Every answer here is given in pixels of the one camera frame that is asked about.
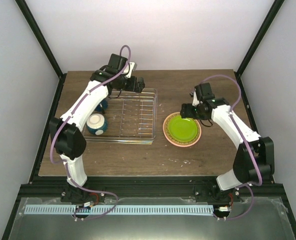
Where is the dark blue ceramic mug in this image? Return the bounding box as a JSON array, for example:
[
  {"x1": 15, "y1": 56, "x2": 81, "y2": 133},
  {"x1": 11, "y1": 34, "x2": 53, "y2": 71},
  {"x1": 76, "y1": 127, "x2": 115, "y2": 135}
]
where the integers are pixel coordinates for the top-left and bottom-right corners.
[{"x1": 95, "y1": 99, "x2": 108, "y2": 115}]

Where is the white and teal bowl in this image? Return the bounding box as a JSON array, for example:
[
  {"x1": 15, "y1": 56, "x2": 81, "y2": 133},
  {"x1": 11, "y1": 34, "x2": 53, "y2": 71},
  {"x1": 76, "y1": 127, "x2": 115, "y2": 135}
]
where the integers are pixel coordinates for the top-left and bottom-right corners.
[{"x1": 86, "y1": 113, "x2": 108, "y2": 136}]

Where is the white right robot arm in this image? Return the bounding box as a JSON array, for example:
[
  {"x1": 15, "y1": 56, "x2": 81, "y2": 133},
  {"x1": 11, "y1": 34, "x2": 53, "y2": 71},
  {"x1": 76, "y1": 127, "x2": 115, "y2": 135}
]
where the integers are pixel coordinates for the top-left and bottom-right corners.
[{"x1": 180, "y1": 82, "x2": 274, "y2": 202}]

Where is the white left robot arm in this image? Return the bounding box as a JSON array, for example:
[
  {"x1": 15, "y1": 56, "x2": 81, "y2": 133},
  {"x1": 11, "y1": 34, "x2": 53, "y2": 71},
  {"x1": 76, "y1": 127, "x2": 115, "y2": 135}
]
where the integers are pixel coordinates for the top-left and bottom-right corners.
[{"x1": 49, "y1": 54, "x2": 145, "y2": 202}]

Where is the green plastic plate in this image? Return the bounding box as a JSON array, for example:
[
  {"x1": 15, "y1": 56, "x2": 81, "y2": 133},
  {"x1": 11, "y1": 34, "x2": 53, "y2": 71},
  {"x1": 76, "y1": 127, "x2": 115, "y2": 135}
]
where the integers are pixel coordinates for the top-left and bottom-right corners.
[{"x1": 167, "y1": 115, "x2": 199, "y2": 142}]

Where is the pink rimmed plate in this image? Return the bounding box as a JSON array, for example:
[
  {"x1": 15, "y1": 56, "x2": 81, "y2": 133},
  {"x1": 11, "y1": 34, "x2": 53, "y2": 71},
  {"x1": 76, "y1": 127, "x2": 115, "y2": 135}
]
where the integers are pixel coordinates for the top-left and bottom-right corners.
[{"x1": 162, "y1": 111, "x2": 202, "y2": 148}]

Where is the woven bamboo tray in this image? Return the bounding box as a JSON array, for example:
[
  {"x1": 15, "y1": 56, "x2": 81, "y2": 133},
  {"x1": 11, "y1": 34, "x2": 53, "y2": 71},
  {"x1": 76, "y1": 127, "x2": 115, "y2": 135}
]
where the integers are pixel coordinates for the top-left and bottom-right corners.
[{"x1": 164, "y1": 112, "x2": 201, "y2": 146}]

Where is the clear plastic drip tray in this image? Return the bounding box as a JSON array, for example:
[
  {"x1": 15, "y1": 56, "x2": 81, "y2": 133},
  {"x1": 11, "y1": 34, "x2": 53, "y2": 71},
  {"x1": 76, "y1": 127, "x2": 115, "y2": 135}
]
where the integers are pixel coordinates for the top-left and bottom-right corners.
[{"x1": 81, "y1": 87, "x2": 160, "y2": 145}]

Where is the light blue slotted strip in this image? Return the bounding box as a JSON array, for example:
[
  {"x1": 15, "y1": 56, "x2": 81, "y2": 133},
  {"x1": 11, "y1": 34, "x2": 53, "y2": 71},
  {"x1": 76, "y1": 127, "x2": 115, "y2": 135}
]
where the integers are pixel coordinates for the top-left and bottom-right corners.
[{"x1": 24, "y1": 204, "x2": 214, "y2": 216}]

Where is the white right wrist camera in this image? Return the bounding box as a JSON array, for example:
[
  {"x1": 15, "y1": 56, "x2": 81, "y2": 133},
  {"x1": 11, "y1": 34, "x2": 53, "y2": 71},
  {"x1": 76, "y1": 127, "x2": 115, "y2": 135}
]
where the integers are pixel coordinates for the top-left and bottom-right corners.
[{"x1": 190, "y1": 91, "x2": 200, "y2": 107}]

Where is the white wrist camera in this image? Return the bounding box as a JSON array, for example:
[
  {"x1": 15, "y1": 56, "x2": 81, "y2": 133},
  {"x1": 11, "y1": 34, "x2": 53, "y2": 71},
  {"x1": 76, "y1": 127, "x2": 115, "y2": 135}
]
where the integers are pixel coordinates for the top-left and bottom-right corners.
[
  {"x1": 122, "y1": 62, "x2": 137, "y2": 78},
  {"x1": 190, "y1": 91, "x2": 200, "y2": 107}
]

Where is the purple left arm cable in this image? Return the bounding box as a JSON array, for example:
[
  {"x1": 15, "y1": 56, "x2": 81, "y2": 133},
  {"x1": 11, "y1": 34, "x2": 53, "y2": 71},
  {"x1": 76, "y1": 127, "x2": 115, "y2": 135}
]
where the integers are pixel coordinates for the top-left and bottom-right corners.
[{"x1": 50, "y1": 44, "x2": 119, "y2": 222}]

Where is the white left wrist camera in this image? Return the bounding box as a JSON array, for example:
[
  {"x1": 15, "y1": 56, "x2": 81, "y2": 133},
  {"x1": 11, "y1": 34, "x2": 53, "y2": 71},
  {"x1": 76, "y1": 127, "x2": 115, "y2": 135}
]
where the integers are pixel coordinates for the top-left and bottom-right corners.
[{"x1": 122, "y1": 62, "x2": 137, "y2": 78}]

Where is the chrome wire dish rack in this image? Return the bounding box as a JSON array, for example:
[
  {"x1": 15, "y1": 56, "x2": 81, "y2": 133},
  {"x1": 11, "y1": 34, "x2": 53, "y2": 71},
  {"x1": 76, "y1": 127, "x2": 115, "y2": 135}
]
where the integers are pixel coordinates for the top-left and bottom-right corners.
[{"x1": 84, "y1": 93, "x2": 156, "y2": 138}]

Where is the black left frame post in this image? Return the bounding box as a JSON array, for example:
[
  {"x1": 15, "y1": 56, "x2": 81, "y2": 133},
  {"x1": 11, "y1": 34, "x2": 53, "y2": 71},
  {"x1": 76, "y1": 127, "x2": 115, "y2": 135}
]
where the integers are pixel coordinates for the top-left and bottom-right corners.
[{"x1": 14, "y1": 0, "x2": 65, "y2": 79}]

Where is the black aluminium frame post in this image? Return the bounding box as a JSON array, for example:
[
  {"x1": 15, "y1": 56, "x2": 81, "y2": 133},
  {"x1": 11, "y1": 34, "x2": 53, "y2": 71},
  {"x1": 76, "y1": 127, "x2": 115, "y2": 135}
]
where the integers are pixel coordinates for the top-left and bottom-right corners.
[{"x1": 236, "y1": 0, "x2": 286, "y2": 76}]

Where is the black front frame rail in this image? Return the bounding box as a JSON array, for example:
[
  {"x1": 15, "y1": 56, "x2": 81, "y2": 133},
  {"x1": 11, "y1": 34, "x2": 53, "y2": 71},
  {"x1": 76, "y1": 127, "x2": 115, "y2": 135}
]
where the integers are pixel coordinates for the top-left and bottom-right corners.
[{"x1": 20, "y1": 176, "x2": 283, "y2": 201}]

